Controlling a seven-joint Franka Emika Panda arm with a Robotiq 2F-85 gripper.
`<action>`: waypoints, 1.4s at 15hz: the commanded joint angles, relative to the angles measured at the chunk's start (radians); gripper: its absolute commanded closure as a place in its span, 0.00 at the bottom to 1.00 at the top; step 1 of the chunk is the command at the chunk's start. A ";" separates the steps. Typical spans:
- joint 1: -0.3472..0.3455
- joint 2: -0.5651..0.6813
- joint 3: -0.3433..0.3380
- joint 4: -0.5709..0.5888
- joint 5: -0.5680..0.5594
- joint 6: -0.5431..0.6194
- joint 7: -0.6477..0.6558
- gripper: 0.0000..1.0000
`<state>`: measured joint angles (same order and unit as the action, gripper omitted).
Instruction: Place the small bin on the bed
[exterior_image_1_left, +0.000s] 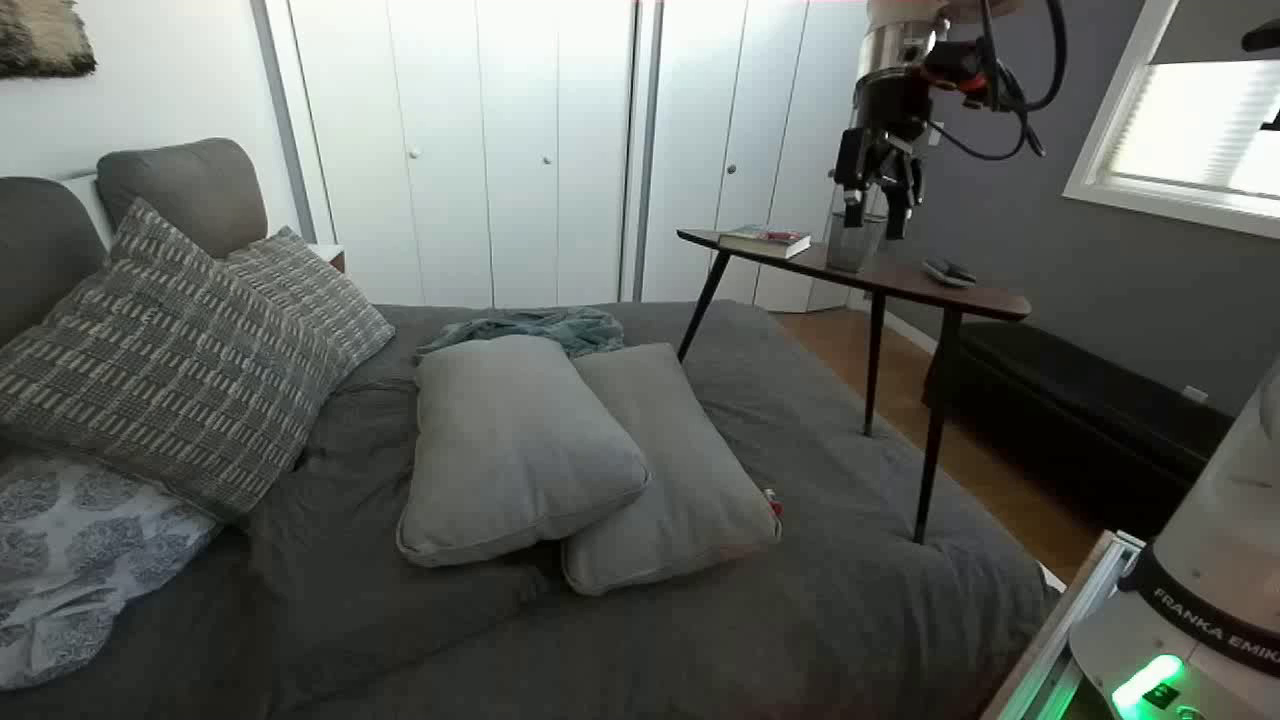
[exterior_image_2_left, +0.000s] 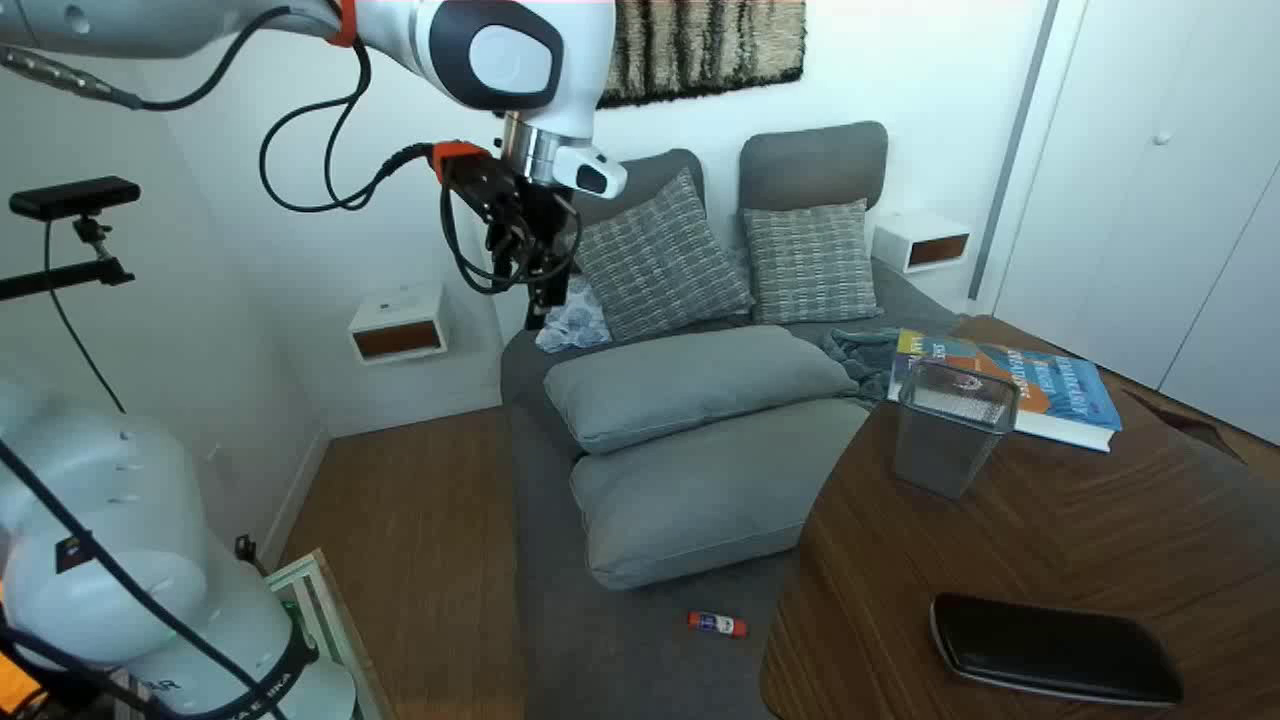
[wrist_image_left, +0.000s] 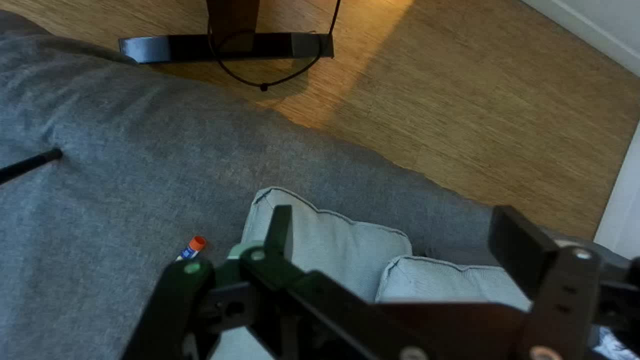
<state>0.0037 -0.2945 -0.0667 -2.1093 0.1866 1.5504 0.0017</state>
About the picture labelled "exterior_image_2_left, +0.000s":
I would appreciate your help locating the grey pillow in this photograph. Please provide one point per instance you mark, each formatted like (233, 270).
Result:
(683, 380)
(708, 496)

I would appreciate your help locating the right white wall shelf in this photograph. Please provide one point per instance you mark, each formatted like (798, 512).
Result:
(919, 243)

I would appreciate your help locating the dark grey knitted throw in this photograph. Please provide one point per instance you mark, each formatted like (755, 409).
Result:
(867, 358)

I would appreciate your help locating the colourful hardcover book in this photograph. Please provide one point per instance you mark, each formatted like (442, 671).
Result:
(1061, 399)

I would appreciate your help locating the woven wall hanging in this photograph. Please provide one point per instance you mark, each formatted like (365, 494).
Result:
(675, 49)

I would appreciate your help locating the small red white object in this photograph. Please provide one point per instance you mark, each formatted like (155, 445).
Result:
(716, 624)

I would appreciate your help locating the grey headboard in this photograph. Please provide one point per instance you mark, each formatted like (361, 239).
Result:
(666, 181)
(814, 166)

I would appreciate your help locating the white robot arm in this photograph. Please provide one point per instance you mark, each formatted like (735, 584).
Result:
(112, 565)

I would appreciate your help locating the white wardrobe doors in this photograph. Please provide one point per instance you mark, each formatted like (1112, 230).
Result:
(1140, 221)

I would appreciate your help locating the left grey headboard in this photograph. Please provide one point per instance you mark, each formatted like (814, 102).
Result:
(666, 181)

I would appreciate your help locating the right grey headboard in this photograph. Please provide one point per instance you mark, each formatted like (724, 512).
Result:
(814, 166)

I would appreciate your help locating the white wall shelf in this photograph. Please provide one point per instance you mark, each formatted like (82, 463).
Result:
(919, 243)
(399, 326)

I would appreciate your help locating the grey bed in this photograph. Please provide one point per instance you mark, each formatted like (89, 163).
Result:
(601, 652)

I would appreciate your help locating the white framed box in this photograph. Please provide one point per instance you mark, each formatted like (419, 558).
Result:
(313, 597)

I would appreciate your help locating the left checked cushion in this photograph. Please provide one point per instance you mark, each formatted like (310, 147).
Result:
(657, 264)

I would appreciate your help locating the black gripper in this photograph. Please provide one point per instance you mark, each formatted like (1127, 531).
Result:
(520, 232)

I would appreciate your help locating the upper grey pillow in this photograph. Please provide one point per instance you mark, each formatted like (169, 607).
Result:
(683, 380)

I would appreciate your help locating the lower grey pillow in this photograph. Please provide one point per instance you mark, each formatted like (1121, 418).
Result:
(708, 496)

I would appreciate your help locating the checked cushion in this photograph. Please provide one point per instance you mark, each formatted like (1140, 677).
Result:
(808, 264)
(657, 264)

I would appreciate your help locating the left white wall shelf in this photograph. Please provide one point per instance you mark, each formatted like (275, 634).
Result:
(399, 326)

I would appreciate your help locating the right checked cushion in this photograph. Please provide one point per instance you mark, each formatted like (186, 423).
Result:
(808, 264)

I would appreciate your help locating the white patterned cloth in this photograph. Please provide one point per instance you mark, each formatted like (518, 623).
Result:
(579, 323)

